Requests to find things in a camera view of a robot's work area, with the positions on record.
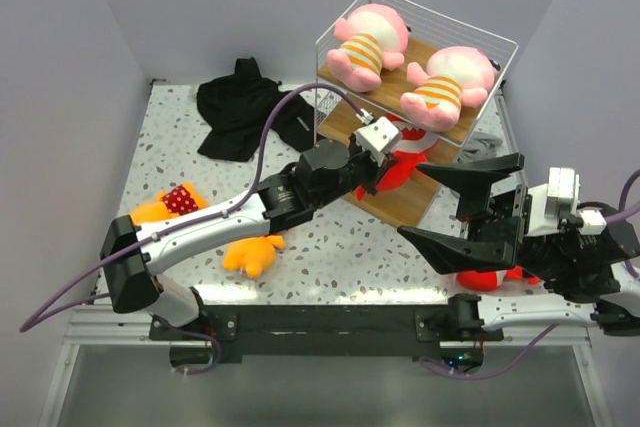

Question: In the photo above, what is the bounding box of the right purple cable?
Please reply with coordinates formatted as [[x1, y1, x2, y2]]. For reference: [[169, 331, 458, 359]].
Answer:
[[418, 177, 640, 382]]

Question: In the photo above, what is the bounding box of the black cloth garment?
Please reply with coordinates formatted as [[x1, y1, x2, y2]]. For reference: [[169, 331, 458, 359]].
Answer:
[[196, 57, 314, 162]]

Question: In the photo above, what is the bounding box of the purple cable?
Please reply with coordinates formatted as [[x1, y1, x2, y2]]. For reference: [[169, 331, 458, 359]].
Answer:
[[418, 177, 640, 382], [19, 83, 369, 376]]

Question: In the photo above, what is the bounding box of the pink striped plush doll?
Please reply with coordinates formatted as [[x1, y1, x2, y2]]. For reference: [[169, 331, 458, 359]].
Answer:
[[400, 46, 501, 132], [326, 3, 410, 93]]

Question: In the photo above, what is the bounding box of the red whale plush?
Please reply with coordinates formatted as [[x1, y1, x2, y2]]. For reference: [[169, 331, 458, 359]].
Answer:
[[376, 113, 439, 192]]

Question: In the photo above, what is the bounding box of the orange bear plush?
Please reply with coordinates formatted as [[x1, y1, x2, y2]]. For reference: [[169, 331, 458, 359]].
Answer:
[[222, 235, 286, 279], [129, 183, 208, 225]]

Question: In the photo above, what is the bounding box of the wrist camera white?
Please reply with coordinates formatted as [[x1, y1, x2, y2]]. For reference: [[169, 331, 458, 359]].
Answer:
[[354, 109, 402, 167], [525, 167, 606, 237]]

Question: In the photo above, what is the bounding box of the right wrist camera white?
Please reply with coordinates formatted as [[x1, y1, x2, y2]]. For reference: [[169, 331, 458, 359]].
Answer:
[[525, 167, 606, 237]]

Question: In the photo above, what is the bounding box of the grey crumpled cloth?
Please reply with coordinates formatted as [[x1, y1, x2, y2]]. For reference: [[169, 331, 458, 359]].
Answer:
[[458, 132, 503, 163]]

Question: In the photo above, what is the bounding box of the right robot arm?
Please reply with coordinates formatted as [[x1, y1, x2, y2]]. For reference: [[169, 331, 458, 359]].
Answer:
[[397, 153, 639, 340]]

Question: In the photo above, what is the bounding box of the red shark plush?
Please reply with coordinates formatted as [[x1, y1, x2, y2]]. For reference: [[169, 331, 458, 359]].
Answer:
[[456, 265, 541, 292]]

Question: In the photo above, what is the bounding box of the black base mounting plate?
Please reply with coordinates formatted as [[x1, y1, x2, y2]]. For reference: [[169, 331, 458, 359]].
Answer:
[[149, 304, 502, 368]]

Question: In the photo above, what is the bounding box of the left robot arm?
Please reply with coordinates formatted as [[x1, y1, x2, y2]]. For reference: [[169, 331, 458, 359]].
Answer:
[[101, 135, 396, 339]]

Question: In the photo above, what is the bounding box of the white wire wooden shelf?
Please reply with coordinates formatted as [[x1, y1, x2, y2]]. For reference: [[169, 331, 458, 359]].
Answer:
[[313, 0, 520, 228]]

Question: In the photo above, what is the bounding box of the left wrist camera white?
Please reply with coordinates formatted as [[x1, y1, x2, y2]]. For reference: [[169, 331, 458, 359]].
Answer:
[[354, 109, 402, 167]]

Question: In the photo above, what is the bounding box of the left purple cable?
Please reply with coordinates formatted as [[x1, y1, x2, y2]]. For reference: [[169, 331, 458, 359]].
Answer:
[[19, 83, 369, 376]]

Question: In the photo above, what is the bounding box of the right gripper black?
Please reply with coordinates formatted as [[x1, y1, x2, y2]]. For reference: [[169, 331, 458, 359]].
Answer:
[[391, 150, 569, 280]]

